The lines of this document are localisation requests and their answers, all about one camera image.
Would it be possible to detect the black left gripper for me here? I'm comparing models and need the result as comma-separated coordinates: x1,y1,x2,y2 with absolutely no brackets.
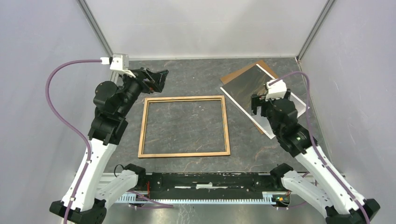
118,66,169,117

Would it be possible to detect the landscape photo print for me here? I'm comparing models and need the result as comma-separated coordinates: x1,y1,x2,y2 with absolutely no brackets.
220,63,309,139

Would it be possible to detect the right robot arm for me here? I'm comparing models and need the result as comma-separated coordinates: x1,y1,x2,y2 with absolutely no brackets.
251,90,381,224

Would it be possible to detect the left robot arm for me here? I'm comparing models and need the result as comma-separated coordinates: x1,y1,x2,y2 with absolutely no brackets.
49,68,169,224

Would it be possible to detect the brown backing board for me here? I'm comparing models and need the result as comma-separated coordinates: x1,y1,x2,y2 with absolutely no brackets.
220,60,278,139

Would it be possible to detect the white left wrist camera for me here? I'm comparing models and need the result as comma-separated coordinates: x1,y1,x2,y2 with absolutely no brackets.
100,54,136,78

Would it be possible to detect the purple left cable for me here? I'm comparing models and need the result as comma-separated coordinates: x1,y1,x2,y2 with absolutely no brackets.
45,59,103,224

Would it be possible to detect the purple cable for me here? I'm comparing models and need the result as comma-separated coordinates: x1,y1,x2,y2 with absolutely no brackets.
272,71,372,224
45,59,103,224

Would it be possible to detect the left aluminium corner post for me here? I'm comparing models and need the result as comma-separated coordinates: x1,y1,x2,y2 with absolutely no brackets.
76,0,113,56

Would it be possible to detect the aluminium corner post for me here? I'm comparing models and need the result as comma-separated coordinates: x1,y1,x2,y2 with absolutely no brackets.
76,0,113,56
296,0,336,63

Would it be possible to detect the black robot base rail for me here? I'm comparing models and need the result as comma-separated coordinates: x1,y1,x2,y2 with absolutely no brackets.
132,172,287,200

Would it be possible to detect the wooden picture frame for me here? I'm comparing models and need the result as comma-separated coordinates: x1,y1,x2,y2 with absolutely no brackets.
138,95,231,159

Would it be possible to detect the white toothed cable duct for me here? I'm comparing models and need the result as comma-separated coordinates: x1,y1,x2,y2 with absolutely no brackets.
115,192,290,205

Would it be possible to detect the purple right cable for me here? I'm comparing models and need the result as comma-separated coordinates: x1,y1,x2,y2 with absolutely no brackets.
272,71,372,224

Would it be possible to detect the right aluminium corner post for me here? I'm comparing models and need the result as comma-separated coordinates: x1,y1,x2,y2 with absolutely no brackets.
296,0,336,63

